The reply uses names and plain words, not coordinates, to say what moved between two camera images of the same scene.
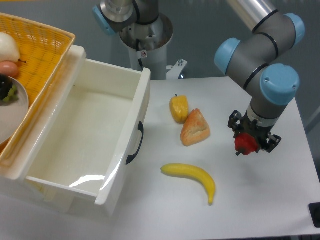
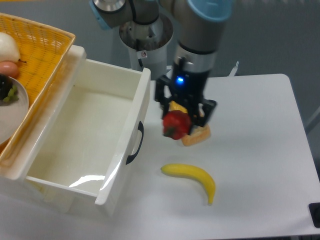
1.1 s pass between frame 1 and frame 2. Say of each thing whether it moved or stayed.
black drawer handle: stayed
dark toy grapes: stayed
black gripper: moved
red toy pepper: moved
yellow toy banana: stayed
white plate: stayed
